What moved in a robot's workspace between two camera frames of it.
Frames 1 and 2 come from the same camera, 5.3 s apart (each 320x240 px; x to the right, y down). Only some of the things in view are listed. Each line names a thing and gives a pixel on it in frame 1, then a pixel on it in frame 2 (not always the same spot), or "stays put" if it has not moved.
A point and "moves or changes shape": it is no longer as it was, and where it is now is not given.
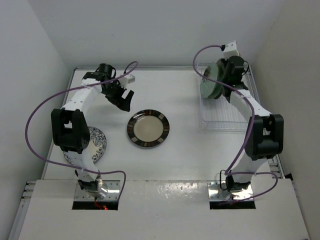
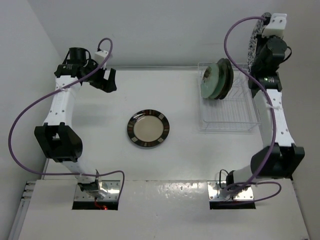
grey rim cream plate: [221, 65] moves or changes shape
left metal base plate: [112, 194] stays put
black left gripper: [122, 103] -> [107, 85]
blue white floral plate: [94, 150] -> [259, 28]
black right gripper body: [226, 79] -> [261, 42]
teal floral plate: [207, 87] stays put
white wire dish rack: [220, 116] stays put
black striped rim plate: [148, 128] stays put
